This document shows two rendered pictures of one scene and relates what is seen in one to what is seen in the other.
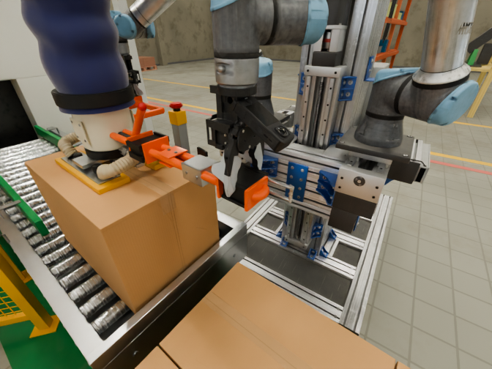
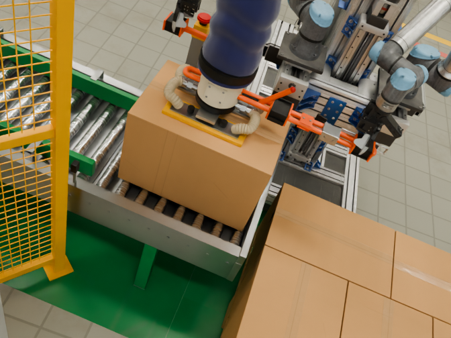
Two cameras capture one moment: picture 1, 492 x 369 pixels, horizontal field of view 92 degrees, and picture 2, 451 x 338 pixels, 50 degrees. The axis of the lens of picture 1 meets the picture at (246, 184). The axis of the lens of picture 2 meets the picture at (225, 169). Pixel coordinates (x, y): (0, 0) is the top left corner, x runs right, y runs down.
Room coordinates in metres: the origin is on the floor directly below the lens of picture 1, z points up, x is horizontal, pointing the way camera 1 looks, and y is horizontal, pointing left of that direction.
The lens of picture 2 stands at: (-0.50, 1.25, 2.25)
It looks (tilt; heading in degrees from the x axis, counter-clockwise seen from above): 47 degrees down; 324
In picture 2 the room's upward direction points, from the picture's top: 23 degrees clockwise
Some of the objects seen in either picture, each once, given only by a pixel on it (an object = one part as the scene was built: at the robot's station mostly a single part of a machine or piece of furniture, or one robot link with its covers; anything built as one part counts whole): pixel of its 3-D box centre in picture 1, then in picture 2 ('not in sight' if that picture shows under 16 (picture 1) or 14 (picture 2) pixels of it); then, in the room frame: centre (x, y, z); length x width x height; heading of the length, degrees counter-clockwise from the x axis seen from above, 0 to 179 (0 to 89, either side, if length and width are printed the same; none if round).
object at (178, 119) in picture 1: (188, 187); (182, 101); (1.32, 0.38, 0.50); 0.07 x 0.07 x 1.00; 53
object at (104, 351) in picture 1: (187, 278); (261, 200); (0.57, 0.22, 0.58); 0.70 x 0.03 x 0.06; 143
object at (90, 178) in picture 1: (88, 165); (206, 118); (0.73, 0.54, 0.97); 0.34 x 0.10 x 0.05; 52
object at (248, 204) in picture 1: (241, 187); (362, 147); (0.43, 0.01, 1.08); 0.08 x 0.07 x 0.05; 52
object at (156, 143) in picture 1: (148, 146); (279, 110); (0.65, 0.28, 1.08); 0.10 x 0.08 x 0.06; 142
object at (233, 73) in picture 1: (236, 72); (386, 102); (0.45, 0.02, 1.30); 0.08 x 0.08 x 0.05
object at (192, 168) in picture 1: (200, 170); (329, 133); (0.52, 0.11, 1.07); 0.07 x 0.07 x 0.04; 52
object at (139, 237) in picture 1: (130, 208); (205, 145); (0.78, 0.47, 0.75); 0.60 x 0.40 x 0.40; 52
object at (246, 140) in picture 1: (234, 118); (374, 117); (0.46, 0.02, 1.22); 0.09 x 0.08 x 0.12; 52
